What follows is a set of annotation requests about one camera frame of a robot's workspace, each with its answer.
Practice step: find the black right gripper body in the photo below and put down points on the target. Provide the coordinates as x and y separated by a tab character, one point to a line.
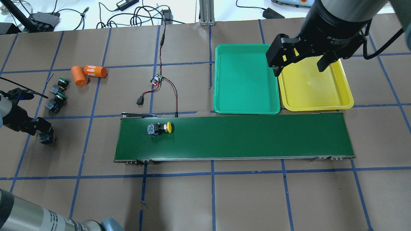
327	30

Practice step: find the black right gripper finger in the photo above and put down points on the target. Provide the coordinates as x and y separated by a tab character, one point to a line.
279	58
326	60

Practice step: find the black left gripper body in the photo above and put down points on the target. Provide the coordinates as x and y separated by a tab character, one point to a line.
13	118

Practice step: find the green push button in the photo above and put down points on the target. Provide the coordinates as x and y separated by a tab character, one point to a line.
54	105
60	87

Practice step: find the plain orange cylinder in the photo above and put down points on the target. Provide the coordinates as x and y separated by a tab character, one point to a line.
79	77

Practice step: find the orange cylinder with 4680 label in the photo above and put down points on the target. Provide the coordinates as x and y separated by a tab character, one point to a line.
95	71

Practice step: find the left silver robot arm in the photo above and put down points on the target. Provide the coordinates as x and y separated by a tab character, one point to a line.
18	214

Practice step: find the yellow plastic tray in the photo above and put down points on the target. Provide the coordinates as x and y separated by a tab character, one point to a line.
304	88

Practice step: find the black power adapter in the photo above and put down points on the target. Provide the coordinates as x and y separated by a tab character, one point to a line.
269	13

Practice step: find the green plastic tray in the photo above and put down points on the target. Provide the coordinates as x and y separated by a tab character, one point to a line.
243	81

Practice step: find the green conveyor belt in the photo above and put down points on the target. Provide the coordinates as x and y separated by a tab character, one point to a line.
297	136

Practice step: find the small speed controller board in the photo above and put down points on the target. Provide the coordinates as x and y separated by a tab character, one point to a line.
156	80

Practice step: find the aluminium frame post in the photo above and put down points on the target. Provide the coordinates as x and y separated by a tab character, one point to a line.
206	13

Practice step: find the black inline power switch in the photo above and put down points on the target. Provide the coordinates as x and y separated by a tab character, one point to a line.
140	101

